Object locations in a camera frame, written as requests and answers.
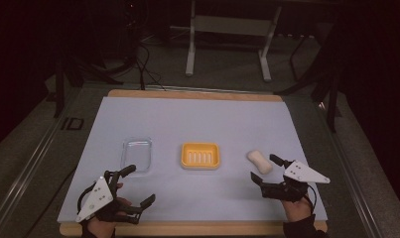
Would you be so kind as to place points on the clear plastic container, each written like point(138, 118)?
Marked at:
point(136, 155)

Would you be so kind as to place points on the white metal stand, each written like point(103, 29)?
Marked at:
point(230, 25)

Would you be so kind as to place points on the white soap bar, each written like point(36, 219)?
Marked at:
point(259, 162)

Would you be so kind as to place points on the person's left hand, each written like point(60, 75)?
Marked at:
point(101, 228)

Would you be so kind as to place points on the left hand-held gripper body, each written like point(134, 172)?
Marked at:
point(98, 196)

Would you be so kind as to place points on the metal floor rail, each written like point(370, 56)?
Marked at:
point(28, 168)
point(356, 185)

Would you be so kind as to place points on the light blue table mat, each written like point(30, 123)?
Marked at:
point(194, 115)

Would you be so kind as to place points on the person's right hand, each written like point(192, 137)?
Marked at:
point(296, 209)

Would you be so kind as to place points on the yellow soap dish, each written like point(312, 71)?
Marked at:
point(200, 156)

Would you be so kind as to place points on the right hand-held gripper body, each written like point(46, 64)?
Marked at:
point(303, 173)

